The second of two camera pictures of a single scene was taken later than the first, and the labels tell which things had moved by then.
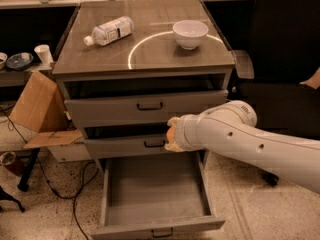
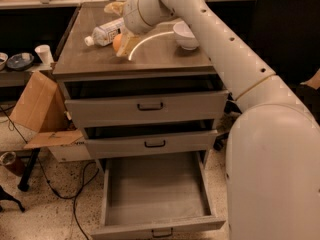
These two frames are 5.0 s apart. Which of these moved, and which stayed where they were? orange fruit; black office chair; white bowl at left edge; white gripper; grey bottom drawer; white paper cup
Moved: orange fruit; white gripper
Stayed: white bowl at left edge; white paper cup; black office chair; grey bottom drawer
